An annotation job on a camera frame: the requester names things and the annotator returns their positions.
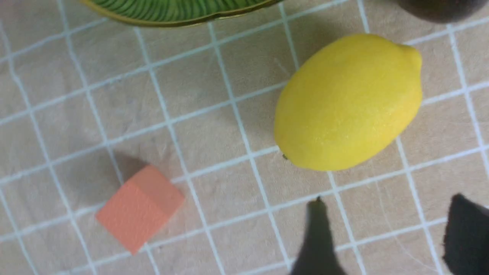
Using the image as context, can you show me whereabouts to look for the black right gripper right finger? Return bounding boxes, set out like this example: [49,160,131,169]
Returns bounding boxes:
[442,193,489,275]

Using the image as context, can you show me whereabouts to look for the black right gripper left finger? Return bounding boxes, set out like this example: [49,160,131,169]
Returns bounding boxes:
[290,197,346,275]

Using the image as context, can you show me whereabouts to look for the yellow toy lemon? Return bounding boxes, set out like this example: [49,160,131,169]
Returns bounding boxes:
[274,33,423,171]

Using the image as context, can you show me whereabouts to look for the orange foam cube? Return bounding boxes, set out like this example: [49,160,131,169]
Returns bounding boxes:
[96,165,185,255]

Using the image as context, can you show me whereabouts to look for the green glass leaf plate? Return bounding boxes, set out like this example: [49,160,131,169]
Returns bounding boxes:
[81,0,280,28]

